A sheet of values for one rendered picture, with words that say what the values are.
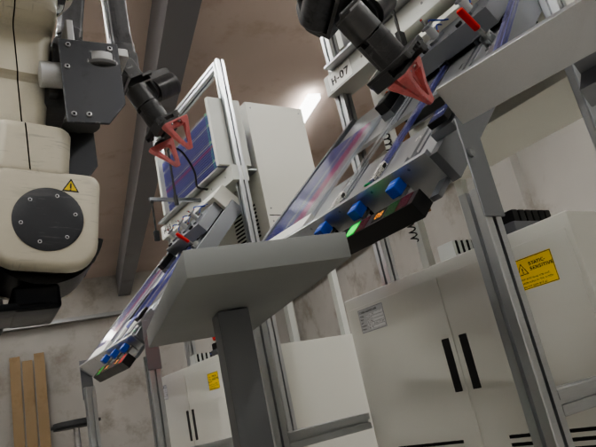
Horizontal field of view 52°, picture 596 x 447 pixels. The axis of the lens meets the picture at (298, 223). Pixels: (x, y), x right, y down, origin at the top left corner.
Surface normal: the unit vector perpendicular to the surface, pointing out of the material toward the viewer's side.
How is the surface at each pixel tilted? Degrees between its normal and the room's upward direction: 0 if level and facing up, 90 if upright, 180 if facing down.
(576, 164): 90
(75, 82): 90
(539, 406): 90
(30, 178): 90
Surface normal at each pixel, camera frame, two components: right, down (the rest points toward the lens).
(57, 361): 0.30, -0.33
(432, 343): -0.81, 0.00
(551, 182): -0.93, 0.10
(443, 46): -0.45, 0.64
